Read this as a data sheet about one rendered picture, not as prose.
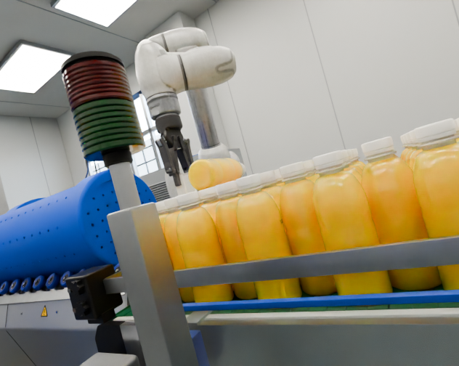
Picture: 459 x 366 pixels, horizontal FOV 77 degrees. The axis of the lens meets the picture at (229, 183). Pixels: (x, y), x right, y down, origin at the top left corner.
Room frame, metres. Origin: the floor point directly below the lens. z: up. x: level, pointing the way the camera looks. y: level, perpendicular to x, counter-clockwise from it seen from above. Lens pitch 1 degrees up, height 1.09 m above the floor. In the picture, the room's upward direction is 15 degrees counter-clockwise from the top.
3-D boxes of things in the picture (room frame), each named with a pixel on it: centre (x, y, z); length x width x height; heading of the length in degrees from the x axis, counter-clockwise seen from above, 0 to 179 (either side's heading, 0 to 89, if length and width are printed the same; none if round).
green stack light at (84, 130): (0.31, 0.11, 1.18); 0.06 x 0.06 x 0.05
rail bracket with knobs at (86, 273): (0.61, 0.33, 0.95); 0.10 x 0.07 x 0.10; 152
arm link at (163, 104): (0.83, 0.12, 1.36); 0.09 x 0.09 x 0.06
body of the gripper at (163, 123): (0.83, 0.12, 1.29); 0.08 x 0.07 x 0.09; 152
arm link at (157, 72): (0.83, 0.11, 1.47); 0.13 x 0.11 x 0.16; 99
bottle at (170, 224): (0.58, 0.12, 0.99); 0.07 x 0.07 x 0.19
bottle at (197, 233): (0.52, 0.08, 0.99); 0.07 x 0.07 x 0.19
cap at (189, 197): (0.52, 0.08, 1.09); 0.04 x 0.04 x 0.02
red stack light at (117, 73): (0.31, 0.11, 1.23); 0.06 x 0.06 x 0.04
